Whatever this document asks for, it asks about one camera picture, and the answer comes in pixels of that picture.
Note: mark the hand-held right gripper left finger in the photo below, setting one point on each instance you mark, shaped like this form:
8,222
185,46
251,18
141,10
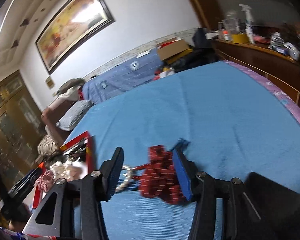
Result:
112,180

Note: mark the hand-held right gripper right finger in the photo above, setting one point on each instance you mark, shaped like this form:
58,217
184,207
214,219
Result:
182,177

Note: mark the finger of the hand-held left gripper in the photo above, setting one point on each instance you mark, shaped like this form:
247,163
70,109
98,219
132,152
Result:
22,183

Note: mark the red dotted hair bow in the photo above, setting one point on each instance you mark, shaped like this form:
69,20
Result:
160,175

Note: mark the red plaid scrunchie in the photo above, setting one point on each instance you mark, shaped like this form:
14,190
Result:
46,180

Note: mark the red box with white inside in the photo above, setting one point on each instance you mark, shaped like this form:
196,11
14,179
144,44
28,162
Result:
90,155

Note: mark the brown fluffy scrunchie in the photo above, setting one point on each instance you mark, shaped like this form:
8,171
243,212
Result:
52,158

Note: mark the black claw hair clip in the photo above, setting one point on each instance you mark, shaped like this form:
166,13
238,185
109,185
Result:
78,147

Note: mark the wooden glass-door cabinet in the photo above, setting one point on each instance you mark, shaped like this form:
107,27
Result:
12,125

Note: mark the blue tablecloth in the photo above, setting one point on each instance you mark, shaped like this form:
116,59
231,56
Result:
215,117

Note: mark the brown sofa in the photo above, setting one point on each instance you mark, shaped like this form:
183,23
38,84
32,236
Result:
50,115

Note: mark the grey pillow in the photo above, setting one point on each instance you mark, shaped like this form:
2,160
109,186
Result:
73,116

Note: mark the pile of clothes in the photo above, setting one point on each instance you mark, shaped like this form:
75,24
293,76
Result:
70,87

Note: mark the blue checked quilt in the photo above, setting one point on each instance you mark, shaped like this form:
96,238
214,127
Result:
122,77

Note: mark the cardboard box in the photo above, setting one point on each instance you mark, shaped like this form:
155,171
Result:
172,50

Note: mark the black bag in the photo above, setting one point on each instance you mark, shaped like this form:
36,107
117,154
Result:
201,38

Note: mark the wooden sideboard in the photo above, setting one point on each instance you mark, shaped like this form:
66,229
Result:
260,60

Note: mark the yellow tape roll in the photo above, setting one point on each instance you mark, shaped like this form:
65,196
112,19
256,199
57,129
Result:
240,38

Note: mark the framed horse painting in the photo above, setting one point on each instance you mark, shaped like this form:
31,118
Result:
70,27

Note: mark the clear glass jar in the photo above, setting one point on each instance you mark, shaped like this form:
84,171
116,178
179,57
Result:
231,25

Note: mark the white toy vehicle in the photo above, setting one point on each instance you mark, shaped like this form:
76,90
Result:
282,45

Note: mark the white spray bottle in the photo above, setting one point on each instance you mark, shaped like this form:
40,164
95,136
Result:
248,25

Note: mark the small yellow wall plaque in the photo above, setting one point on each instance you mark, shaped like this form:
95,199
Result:
49,82

